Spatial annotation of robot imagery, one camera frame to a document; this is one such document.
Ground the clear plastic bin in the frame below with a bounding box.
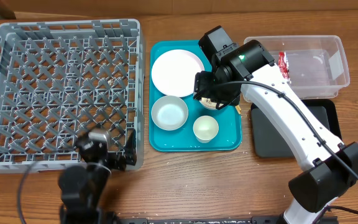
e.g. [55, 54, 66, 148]
[244, 35, 350, 99]

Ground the large white plate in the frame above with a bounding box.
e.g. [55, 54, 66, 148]
[151, 49, 204, 97]

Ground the pink bowl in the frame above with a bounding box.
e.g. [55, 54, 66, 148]
[200, 97, 225, 110]

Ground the grey plastic dish rack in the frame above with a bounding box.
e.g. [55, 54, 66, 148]
[0, 19, 145, 174]

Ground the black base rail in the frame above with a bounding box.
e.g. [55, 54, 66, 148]
[119, 216, 280, 224]

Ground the wooden chopstick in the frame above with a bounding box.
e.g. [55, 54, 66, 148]
[235, 105, 241, 114]

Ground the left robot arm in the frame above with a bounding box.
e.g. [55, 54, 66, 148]
[58, 128, 137, 224]

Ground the grey bowl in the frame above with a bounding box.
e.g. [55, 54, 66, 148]
[150, 96, 188, 131]

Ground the white cup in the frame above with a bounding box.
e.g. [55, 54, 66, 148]
[193, 115, 219, 143]

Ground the red snack wrapper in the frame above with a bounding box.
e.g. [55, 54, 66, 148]
[278, 52, 291, 83]

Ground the black tray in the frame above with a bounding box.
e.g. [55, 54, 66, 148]
[250, 99, 342, 159]

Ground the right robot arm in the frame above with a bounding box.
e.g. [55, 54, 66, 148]
[193, 37, 358, 223]

